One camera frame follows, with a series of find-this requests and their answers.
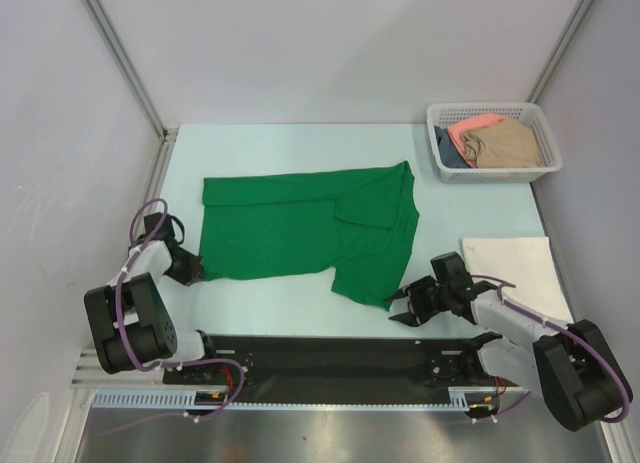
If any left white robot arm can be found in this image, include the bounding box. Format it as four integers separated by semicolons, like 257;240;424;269
84;240;221;383

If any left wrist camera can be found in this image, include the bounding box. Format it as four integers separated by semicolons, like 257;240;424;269
142;212;185;245

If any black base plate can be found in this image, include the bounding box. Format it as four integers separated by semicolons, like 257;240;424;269
162;333;515;403

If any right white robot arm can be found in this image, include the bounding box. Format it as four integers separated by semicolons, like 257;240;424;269
390;275;633;431

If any green t shirt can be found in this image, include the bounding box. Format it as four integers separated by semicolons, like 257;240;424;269
199;161;419;310

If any white cable duct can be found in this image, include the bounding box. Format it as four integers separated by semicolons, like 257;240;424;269
91;389;497;413

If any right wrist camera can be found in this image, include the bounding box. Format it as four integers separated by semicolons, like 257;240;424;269
430;252;473;289

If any folded white t shirt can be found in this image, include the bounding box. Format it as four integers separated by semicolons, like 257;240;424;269
461;237;573;322

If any pink t shirt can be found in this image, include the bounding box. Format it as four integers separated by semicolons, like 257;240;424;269
447;113;506;159

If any beige t shirt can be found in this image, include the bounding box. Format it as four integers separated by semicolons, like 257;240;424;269
461;118;543;169

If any blue t shirt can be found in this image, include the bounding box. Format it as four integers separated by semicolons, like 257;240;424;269
434;126;471;169

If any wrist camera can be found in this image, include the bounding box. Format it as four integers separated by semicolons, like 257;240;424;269
142;212;185;245
430;252;473;289

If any white plastic basket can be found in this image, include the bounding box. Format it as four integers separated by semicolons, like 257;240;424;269
425;102;563;183

